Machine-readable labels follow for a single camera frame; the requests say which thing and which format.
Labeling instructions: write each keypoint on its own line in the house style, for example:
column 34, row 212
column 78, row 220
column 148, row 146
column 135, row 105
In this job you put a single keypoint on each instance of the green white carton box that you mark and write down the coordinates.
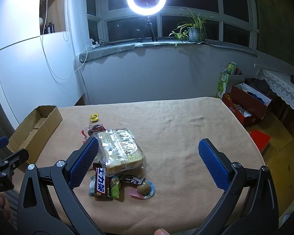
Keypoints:
column 224, row 76

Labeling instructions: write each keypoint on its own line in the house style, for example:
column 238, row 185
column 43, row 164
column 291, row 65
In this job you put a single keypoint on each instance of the green snack packet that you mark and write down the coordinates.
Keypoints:
column 114, row 187

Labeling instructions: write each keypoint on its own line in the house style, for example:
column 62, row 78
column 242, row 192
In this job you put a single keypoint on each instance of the potted spider plant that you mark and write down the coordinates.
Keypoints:
column 192, row 30

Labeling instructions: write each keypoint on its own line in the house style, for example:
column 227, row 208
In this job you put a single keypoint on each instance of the small black candy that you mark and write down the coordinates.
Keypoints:
column 131, row 179

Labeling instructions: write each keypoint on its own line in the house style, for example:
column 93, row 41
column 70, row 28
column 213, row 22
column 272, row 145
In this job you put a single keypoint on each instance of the light green candy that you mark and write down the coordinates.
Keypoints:
column 92, row 191

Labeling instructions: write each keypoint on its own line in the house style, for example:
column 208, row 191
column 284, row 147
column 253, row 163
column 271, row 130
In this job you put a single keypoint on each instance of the person's right hand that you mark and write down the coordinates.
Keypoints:
column 161, row 231

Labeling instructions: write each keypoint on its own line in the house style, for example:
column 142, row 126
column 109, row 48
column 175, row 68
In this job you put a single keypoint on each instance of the person's left hand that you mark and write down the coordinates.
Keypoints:
column 5, row 208

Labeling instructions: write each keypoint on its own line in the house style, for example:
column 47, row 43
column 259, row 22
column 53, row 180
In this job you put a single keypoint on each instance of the wooden wall shelf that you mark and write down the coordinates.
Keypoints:
column 52, row 15

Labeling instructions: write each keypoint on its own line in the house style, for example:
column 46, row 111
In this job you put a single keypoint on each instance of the jelly cup with blue lid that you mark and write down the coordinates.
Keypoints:
column 144, row 191

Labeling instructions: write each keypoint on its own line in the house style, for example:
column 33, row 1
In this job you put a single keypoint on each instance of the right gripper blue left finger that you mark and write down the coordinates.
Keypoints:
column 47, row 203

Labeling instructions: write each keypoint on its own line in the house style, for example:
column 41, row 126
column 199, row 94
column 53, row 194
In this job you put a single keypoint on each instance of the open cardboard box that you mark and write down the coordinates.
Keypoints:
column 35, row 130

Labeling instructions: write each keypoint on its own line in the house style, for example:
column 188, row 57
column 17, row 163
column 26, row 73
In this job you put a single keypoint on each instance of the grey windowsill cloth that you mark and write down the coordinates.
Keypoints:
column 93, row 54

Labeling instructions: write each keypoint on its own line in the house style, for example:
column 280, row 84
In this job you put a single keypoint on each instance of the red storage box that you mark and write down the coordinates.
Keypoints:
column 246, row 103

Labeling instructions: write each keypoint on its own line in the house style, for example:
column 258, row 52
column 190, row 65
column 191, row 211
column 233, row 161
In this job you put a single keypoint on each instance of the yellow wrapped candy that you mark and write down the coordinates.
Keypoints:
column 94, row 117

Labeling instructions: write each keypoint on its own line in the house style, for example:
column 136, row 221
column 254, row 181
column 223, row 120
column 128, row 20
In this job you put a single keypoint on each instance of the white power strip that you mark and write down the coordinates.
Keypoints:
column 94, row 44

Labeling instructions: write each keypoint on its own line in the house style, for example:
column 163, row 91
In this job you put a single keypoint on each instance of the brown Snickers bar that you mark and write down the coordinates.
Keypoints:
column 102, row 187

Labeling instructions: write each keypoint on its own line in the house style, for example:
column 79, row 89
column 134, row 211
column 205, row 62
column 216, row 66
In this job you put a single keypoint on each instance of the black tripod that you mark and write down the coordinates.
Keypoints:
column 149, row 31

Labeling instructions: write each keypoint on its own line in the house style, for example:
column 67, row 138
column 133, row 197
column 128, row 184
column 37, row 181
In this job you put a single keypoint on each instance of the red clear snack packet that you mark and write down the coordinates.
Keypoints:
column 86, row 134
column 94, row 128

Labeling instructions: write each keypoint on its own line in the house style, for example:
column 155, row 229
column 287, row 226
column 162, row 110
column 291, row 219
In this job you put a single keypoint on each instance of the red flat item on floor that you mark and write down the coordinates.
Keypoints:
column 260, row 139

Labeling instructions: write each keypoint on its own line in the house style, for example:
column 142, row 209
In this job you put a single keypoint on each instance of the bagged sliced bread loaf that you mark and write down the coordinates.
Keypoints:
column 118, row 151

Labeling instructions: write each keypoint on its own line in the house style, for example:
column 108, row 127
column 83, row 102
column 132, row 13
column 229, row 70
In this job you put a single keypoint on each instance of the white lace tablecloth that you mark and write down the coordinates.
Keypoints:
column 280, row 84

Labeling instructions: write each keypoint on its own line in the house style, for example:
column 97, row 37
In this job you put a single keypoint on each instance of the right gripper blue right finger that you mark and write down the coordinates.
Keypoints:
column 248, row 204

